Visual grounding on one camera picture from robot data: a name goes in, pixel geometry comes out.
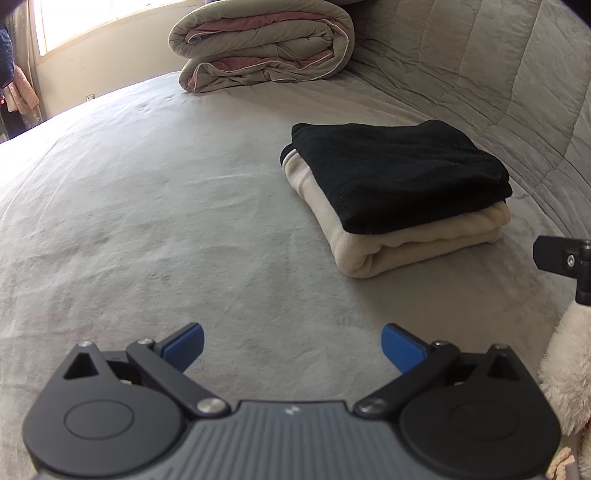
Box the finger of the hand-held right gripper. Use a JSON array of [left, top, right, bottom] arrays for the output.
[[532, 234, 581, 278]]

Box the folded grey pink quilt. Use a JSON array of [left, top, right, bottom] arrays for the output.
[[168, 0, 355, 94]]

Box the pink hanging jacket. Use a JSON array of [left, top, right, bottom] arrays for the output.
[[2, 65, 40, 114]]

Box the grey star-print curtain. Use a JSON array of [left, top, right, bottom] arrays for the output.
[[11, 0, 44, 132]]

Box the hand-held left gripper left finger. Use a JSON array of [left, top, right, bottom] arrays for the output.
[[61, 322, 232, 419]]

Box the white fluffy plush toy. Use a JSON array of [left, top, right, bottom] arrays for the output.
[[538, 298, 591, 437]]

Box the black t-shirt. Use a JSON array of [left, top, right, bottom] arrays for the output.
[[291, 120, 514, 234]]

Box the bed with grey sheet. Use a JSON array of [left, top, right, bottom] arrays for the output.
[[0, 69, 591, 480]]

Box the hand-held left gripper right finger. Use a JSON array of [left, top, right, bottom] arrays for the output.
[[353, 323, 528, 421]]

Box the cream folded sweater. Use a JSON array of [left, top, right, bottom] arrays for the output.
[[279, 143, 512, 279]]

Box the window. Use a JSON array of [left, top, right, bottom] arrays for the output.
[[34, 0, 208, 58]]

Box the beige knotted rope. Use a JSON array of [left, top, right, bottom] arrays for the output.
[[545, 450, 575, 480]]

